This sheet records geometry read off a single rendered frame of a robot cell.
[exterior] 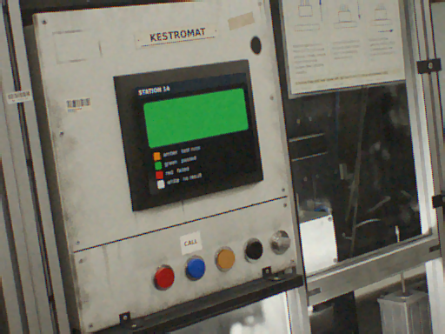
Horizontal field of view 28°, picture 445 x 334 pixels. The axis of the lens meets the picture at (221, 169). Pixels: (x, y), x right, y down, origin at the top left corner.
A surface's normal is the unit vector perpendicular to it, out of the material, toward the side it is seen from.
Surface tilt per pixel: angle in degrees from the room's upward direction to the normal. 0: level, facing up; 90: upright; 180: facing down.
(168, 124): 90
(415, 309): 90
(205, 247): 90
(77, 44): 90
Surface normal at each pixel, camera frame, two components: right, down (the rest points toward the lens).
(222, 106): 0.62, 0.01
